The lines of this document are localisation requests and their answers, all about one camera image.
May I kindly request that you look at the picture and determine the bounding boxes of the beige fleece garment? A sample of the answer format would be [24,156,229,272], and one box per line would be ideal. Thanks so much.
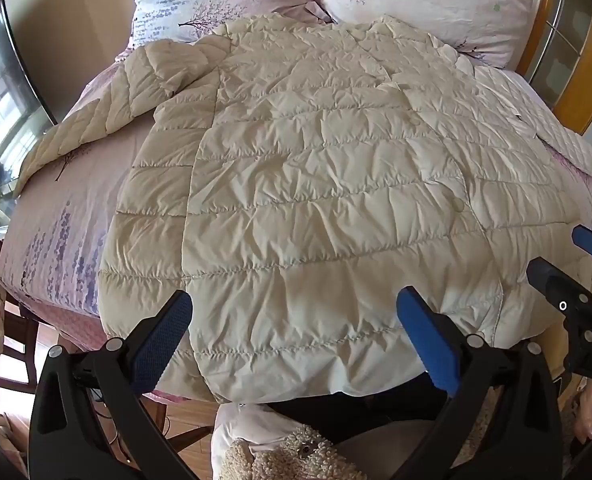
[217,422,373,480]

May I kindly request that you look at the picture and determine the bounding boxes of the bed with pink floral sheet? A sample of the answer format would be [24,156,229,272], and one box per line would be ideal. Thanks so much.
[0,7,592,406]

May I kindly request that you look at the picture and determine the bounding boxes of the flat screen television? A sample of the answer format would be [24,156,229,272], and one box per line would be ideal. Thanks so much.
[0,0,57,197]

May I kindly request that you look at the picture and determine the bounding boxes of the person's black pants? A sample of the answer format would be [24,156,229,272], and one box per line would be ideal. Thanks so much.
[268,372,449,448]

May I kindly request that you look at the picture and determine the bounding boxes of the dark wooden chair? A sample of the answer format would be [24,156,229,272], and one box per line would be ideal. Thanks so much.
[0,300,214,448]

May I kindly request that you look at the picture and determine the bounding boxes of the cream quilted down jacket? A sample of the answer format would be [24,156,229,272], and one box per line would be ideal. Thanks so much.
[13,14,592,407]

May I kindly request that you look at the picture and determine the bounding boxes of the pink pillow with purple flowers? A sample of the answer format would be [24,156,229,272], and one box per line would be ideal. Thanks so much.
[124,0,329,63]

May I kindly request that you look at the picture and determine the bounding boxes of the pink pillow with tree print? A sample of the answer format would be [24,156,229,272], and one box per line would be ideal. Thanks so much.
[315,0,535,70]

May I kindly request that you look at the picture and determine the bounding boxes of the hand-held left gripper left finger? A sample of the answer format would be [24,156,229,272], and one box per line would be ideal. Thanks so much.
[28,289,194,480]

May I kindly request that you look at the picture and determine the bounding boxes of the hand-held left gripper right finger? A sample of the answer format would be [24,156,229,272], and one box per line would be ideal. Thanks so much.
[391,286,573,480]

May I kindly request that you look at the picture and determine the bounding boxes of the wooden headboard with glass panels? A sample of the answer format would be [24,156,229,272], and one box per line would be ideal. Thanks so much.
[517,0,592,137]

